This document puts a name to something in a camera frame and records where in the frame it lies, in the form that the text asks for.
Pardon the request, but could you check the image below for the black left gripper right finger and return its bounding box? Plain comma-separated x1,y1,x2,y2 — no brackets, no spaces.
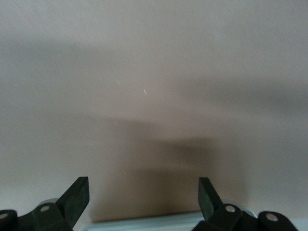
192,177,299,231

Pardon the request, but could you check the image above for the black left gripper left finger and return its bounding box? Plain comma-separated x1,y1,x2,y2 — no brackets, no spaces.
0,177,90,231

